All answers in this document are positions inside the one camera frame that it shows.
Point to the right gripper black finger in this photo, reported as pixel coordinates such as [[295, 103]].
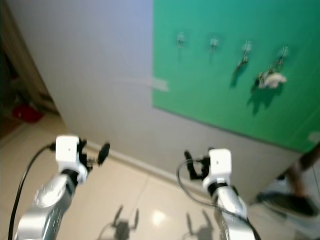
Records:
[[210, 150], [188, 158]]

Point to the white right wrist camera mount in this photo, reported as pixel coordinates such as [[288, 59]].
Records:
[[220, 161]]

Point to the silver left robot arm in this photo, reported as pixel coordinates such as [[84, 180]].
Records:
[[42, 207]]

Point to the brown wooden door frame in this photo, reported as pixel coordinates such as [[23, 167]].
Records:
[[30, 60]]

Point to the red round object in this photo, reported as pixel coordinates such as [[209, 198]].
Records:
[[27, 112]]

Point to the green board with hooks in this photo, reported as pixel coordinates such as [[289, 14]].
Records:
[[205, 90]]

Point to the clear metal wall hook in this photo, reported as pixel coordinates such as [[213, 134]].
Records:
[[284, 51], [247, 47], [214, 43], [180, 39]]

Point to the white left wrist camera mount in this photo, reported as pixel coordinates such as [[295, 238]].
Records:
[[66, 148]]

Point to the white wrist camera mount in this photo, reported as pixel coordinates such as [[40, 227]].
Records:
[[66, 148], [220, 161]]

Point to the small dark hanging key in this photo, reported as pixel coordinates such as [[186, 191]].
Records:
[[243, 60]]

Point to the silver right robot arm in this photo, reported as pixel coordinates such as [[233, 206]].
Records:
[[230, 210]]

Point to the person with black shoes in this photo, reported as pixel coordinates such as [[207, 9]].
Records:
[[287, 204]]

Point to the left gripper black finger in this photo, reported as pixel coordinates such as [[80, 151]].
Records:
[[104, 153]]

